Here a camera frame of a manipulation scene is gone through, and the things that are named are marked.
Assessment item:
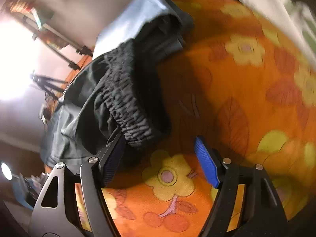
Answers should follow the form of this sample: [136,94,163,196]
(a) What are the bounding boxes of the dark grey pants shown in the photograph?
[40,0,193,172]

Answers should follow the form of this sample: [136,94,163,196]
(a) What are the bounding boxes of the teal hanging cloth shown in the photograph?
[31,5,54,30]

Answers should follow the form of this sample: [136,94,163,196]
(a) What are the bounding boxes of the white clip desk lamp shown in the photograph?
[1,162,26,182]

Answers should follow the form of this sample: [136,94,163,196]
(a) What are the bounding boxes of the bright ring light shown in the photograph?
[1,17,40,102]

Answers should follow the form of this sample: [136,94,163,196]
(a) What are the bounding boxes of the orange patterned hanging cloth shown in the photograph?
[6,0,69,50]

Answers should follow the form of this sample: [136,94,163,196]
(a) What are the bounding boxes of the small black tripod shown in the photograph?
[31,74,68,101]

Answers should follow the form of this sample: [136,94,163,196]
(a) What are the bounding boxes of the green striped white pillow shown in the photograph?
[239,0,315,66]

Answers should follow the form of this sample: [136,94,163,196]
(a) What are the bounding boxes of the blue plastic chair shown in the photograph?
[10,174,39,210]

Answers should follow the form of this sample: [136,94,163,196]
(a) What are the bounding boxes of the orange floral bed sheet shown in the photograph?
[104,0,315,236]

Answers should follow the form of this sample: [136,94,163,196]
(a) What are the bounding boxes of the folded light blue cloth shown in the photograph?
[92,0,177,59]

